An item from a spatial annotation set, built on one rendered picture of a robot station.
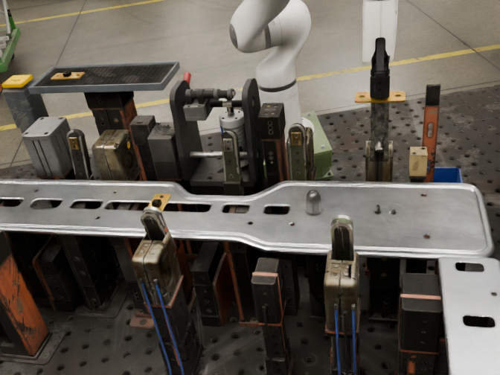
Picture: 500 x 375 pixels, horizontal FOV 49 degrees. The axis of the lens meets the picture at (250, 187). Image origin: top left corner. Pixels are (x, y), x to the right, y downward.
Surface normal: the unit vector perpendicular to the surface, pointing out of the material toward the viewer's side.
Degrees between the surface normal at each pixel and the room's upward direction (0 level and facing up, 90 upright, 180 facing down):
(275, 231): 0
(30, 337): 90
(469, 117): 0
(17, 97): 90
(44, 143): 90
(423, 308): 0
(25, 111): 90
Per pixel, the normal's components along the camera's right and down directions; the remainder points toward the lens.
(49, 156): -0.20, 0.57
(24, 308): 0.97, 0.02
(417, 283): -0.12, -0.82
